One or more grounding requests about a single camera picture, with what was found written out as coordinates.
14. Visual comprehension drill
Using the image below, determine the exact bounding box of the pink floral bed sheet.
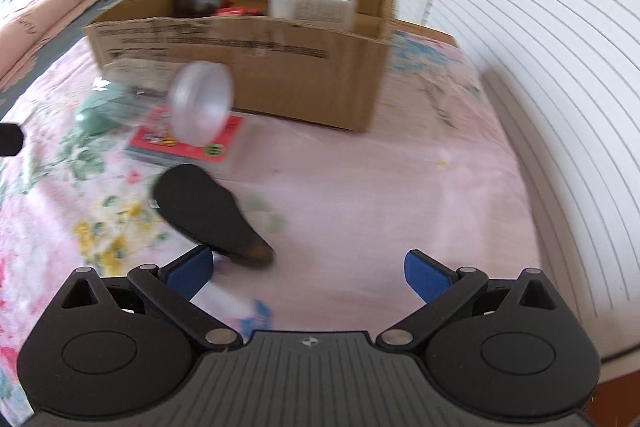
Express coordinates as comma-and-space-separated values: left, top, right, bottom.
1, 27, 539, 425

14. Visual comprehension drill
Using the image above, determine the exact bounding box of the brown cardboard box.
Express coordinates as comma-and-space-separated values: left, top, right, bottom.
84, 0, 394, 132

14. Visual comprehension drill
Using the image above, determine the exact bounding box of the black oval case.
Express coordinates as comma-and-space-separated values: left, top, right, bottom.
151, 164, 276, 268

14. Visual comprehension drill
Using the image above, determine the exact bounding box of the white pill bottle green label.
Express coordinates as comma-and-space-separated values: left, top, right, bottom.
268, 0, 358, 31

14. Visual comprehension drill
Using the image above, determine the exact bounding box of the teal round pouch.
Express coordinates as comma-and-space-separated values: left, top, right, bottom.
75, 83, 137, 135

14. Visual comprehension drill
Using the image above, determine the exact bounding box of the clear empty plastic jar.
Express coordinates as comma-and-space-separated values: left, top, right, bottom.
92, 58, 234, 148

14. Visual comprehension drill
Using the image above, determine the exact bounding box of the red card game case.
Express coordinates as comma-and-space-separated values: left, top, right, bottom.
124, 104, 246, 168

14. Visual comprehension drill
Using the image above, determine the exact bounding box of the pink folded quilt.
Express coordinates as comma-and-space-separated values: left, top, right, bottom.
1, 0, 99, 89

